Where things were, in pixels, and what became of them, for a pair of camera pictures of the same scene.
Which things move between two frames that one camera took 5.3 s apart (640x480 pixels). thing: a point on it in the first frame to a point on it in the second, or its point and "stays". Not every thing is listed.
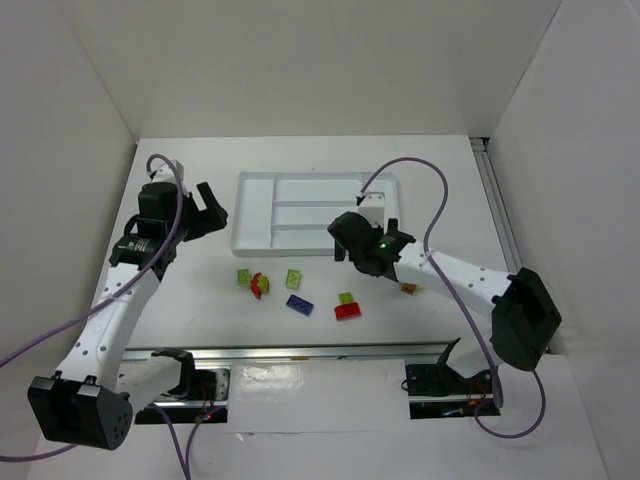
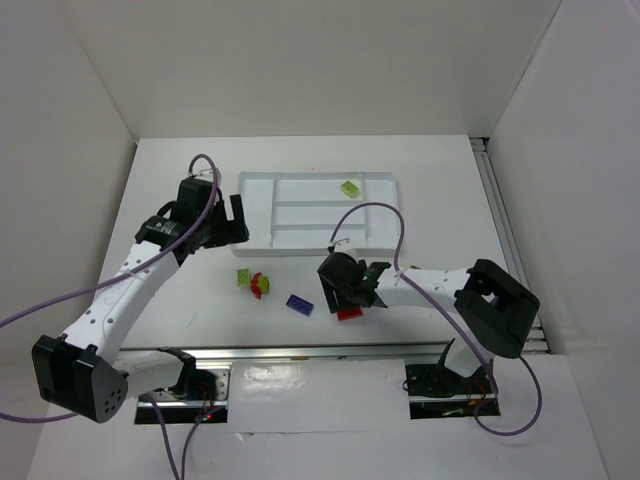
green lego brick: [292, 278] to [350, 189]
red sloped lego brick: [347, 311] stays
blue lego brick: [302, 306] stays
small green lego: [264, 284] stays
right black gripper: [341, 248] to [338, 295]
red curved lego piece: [254, 286] stays
